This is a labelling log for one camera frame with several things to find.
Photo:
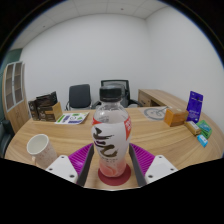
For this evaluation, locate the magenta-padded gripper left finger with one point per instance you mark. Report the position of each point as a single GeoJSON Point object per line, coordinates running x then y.
{"type": "Point", "coordinates": [63, 166]}

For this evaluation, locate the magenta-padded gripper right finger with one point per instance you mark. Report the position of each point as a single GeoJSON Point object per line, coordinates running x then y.
{"type": "Point", "coordinates": [160, 166]}

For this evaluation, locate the clear pink drink bottle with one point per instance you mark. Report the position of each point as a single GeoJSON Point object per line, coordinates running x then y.
{"type": "Point", "coordinates": [111, 136]}

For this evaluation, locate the white patterned ceramic mug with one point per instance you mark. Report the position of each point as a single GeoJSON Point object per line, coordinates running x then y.
{"type": "Point", "coordinates": [41, 150]}

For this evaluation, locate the flat round red coaster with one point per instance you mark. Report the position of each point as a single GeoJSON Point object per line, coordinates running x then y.
{"type": "Point", "coordinates": [115, 180]}

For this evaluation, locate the white printed leaflet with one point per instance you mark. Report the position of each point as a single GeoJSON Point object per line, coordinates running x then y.
{"type": "Point", "coordinates": [71, 118]}

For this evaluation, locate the small blue box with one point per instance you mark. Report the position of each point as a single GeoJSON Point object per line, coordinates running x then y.
{"type": "Point", "coordinates": [202, 140]}

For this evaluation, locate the small tan box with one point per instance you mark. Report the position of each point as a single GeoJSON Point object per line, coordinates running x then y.
{"type": "Point", "coordinates": [192, 128]}

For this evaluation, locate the orange wooden box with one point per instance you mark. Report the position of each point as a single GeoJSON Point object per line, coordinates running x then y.
{"type": "Point", "coordinates": [176, 117]}

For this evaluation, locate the tan cardboard carton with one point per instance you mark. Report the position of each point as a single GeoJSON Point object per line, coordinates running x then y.
{"type": "Point", "coordinates": [50, 114]}

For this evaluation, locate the green flat box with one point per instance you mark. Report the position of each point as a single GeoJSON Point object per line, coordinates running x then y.
{"type": "Point", "coordinates": [204, 128]}

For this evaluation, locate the small dark brown box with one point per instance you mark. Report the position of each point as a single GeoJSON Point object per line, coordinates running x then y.
{"type": "Point", "coordinates": [33, 110]}

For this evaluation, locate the black leather armchair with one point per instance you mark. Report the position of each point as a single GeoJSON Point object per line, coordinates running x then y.
{"type": "Point", "coordinates": [6, 136]}

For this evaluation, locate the dark brown carton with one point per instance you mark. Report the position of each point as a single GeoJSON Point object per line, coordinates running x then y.
{"type": "Point", "coordinates": [46, 99]}

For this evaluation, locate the purple standing box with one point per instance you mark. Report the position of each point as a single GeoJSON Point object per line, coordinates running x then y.
{"type": "Point", "coordinates": [195, 106]}

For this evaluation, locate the wooden side desk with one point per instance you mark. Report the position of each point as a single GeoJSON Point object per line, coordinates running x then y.
{"type": "Point", "coordinates": [156, 96]}

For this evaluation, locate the dark grey office chair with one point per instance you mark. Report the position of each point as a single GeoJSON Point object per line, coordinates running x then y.
{"type": "Point", "coordinates": [79, 96]}

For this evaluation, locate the black mesh office chair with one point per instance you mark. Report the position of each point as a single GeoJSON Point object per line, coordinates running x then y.
{"type": "Point", "coordinates": [128, 95]}

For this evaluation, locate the wooden glass-door shelf cabinet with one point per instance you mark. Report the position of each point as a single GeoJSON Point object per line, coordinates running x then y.
{"type": "Point", "coordinates": [15, 100]}

